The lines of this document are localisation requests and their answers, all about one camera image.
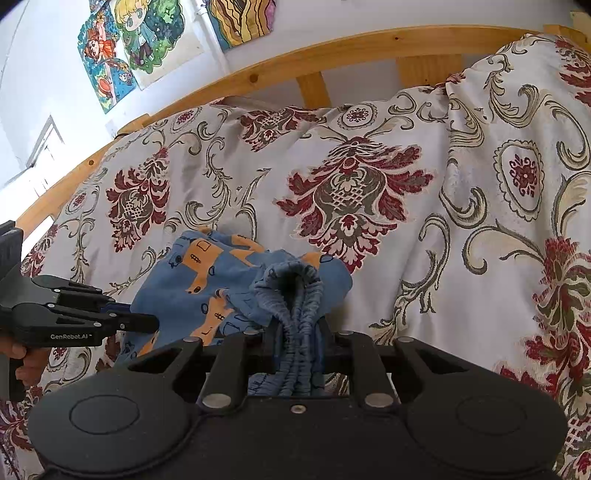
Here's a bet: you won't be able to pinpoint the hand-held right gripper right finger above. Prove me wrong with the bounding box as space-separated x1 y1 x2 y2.
322 318 468 411

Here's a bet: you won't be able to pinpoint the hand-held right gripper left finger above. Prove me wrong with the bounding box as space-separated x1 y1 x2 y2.
127 318 283 412

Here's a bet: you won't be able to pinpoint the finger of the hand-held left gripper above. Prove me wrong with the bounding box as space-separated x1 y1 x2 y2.
48 304 161 335
30 274 117 313

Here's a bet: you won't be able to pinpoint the blue pants with orange print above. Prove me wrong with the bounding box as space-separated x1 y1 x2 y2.
113 228 354 400

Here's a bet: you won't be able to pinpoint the person's left hand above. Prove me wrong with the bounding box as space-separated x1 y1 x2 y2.
0 336 51 394

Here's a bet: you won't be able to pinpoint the floral bedspread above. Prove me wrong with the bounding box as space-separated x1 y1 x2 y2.
0 32 591 480

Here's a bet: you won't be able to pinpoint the white window frame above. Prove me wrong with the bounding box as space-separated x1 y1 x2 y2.
25 115 64 186

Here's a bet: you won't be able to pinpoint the orange-haired cartoon figure wall poster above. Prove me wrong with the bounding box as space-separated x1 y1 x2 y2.
77 9 140 114

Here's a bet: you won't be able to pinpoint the blond cartoon figure wall poster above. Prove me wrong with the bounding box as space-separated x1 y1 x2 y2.
108 0 207 91

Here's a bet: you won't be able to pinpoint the wooden bed frame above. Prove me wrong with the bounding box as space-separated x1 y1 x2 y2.
14 24 591 241

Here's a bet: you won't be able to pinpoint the white wall pipe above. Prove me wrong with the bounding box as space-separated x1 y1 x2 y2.
193 0 228 70

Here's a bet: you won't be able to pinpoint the brown wavy wall poster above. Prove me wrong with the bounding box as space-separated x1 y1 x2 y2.
205 0 278 52

